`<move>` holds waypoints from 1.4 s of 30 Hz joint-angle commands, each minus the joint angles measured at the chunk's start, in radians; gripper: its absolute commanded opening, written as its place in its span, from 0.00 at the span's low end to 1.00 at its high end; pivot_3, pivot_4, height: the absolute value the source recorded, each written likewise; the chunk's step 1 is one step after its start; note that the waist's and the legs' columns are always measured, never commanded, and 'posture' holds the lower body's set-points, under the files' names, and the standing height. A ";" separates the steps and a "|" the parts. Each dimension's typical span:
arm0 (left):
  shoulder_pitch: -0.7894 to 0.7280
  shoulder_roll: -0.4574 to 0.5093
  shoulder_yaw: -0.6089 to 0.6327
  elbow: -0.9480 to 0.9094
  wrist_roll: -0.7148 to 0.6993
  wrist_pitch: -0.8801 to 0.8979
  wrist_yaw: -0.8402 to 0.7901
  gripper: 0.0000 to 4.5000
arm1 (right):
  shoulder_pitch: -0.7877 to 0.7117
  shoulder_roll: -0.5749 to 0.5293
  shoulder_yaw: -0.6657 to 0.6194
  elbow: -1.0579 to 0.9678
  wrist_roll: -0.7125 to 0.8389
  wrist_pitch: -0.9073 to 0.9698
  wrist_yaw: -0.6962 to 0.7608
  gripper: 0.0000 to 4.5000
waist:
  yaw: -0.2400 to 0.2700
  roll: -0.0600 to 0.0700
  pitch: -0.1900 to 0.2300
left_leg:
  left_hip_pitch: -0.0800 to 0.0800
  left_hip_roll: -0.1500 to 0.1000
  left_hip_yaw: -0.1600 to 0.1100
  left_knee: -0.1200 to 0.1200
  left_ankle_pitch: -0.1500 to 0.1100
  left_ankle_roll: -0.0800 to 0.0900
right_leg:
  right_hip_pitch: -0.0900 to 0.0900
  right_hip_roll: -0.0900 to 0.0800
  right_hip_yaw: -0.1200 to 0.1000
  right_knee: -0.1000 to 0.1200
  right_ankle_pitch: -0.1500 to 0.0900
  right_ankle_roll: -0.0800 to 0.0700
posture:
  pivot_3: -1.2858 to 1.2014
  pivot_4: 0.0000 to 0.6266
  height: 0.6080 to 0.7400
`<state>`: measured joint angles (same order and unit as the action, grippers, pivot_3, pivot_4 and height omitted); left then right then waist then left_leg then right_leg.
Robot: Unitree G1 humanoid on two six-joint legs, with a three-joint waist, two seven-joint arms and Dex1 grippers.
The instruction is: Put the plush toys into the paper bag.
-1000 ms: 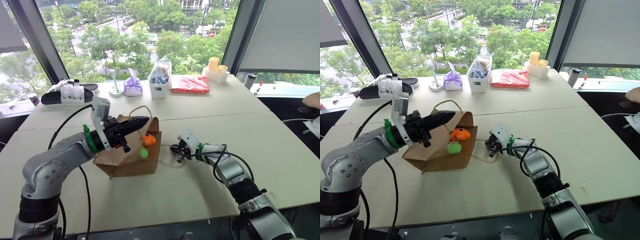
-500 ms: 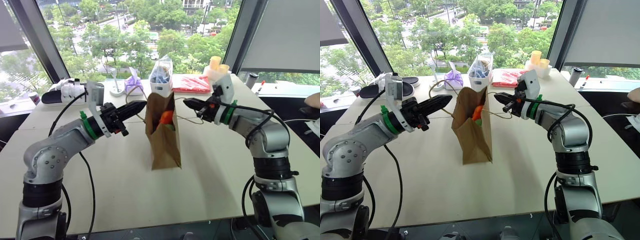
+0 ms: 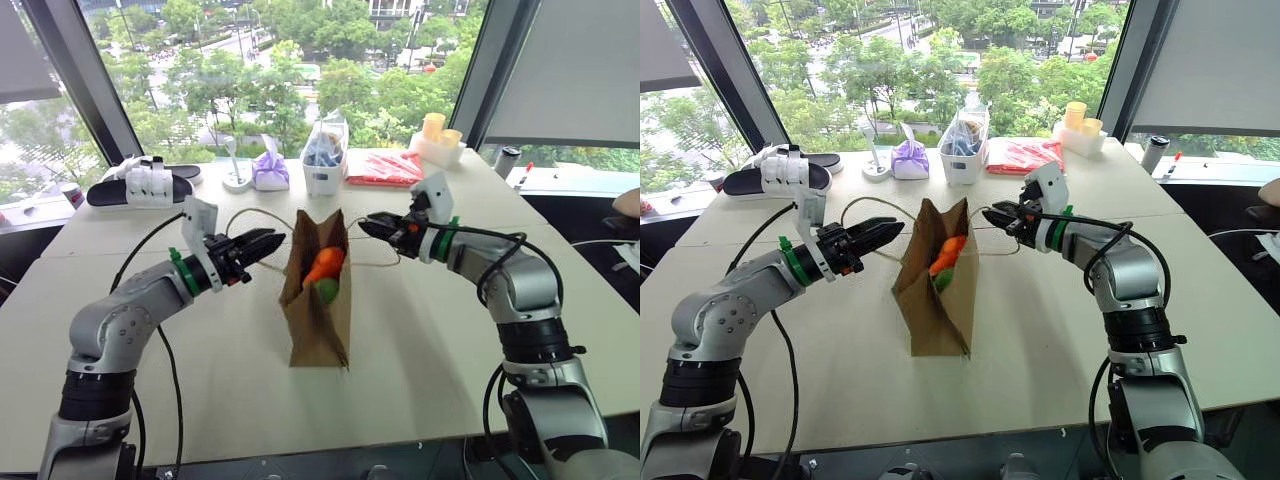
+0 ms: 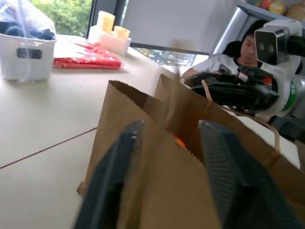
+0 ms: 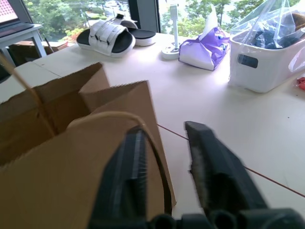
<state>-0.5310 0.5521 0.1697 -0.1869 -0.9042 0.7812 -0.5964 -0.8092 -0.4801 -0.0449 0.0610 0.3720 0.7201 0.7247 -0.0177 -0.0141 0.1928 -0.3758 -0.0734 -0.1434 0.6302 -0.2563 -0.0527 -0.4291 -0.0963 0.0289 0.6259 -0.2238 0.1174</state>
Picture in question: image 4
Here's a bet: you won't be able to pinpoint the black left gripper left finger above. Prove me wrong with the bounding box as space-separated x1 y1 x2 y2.
72 120 145 229

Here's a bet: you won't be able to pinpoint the black office chair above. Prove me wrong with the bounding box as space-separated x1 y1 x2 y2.
223 40 243 58

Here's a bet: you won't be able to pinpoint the short yellow plastic cup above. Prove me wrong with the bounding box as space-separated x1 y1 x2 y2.
113 25 131 41

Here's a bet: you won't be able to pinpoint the grey shelf with fruit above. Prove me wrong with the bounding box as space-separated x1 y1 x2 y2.
237 0 305 22

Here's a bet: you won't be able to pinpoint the tall yellow plastic cup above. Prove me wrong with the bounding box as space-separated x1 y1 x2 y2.
96 10 116 34

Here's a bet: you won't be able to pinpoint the orange plush toy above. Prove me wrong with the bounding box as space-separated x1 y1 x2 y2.
173 133 187 148

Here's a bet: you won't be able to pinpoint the white plastic basket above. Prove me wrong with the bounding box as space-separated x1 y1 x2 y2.
0 32 57 83

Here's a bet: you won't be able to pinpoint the person in white shirt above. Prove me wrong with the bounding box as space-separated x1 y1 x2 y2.
182 19 301 80

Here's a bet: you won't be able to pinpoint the brown paper bag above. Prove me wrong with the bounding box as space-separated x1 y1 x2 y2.
76 73 305 229

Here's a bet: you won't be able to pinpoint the red folded plastic packet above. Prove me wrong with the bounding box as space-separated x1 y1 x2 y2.
53 41 125 70

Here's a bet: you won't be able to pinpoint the white board panel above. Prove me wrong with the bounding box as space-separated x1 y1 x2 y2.
121 0 239 56

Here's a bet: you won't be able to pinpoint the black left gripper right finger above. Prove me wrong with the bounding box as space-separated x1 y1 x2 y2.
198 120 305 229

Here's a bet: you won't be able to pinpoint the white rectangular container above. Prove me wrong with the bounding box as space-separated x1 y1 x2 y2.
88 24 132 57

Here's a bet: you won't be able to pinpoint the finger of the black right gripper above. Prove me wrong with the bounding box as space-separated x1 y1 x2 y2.
183 63 241 89
190 82 261 107

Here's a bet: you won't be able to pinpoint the clear plastic bag dark contents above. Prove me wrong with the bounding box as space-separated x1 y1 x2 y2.
0 0 57 41

